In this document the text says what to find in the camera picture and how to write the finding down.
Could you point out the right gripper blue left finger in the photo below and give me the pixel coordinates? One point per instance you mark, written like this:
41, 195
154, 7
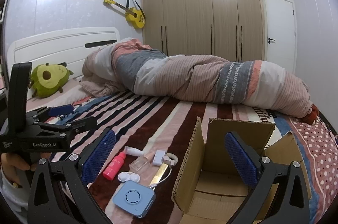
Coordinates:
93, 157

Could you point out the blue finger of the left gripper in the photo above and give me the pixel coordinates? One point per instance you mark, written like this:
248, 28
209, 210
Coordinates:
60, 110

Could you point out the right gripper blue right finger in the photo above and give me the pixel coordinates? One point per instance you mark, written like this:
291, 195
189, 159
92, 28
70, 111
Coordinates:
244, 158

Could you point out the pink spray bottle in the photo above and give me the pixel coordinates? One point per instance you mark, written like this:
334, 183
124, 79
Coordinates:
114, 167

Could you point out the clear glass perfume bottle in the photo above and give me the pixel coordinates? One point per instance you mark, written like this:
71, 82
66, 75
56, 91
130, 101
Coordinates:
141, 163

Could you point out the blue square device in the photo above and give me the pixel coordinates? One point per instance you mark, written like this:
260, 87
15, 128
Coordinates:
134, 198

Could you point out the gold rectangular bar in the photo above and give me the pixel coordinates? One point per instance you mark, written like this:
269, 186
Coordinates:
159, 175

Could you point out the tape roll with white dispenser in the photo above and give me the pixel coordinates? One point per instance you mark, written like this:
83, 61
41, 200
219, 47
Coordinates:
170, 159

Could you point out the white charger with cable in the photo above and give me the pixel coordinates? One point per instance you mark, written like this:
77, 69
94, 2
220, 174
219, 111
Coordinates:
157, 161

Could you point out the grey left sleeve forearm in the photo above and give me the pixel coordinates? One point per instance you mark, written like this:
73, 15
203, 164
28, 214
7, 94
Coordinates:
16, 198

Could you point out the person's left hand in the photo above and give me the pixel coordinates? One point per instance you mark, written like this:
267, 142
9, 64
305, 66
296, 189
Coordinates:
10, 163

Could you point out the pink pillow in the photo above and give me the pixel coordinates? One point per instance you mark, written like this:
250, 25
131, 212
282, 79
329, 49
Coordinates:
72, 92

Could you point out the green avocado plush toy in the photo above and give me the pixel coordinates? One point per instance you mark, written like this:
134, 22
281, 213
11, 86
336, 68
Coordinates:
48, 79

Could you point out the white contact lens case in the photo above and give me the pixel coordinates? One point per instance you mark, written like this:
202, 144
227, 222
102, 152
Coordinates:
128, 176

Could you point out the white tube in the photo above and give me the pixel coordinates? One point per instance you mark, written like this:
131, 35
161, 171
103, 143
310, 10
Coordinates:
133, 151

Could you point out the striped bed blanket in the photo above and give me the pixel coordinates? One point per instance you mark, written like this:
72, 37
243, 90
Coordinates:
161, 123

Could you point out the brown cardboard box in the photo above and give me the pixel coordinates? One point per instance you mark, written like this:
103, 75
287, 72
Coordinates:
231, 175

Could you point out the white bed headboard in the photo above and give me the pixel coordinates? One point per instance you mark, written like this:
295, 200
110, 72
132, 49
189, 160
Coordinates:
70, 46

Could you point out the red item under duvet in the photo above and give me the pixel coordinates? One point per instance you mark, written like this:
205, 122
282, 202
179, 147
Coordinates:
312, 116

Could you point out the rolled striped duvet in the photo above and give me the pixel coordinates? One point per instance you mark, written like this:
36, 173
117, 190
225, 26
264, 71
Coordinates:
131, 65

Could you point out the yellow ukulele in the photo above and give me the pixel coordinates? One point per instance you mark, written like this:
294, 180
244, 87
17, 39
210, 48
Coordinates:
134, 15

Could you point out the white door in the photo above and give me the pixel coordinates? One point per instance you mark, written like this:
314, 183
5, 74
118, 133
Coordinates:
281, 33

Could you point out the beige wooden wardrobe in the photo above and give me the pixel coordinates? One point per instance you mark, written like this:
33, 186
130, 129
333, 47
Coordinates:
230, 29

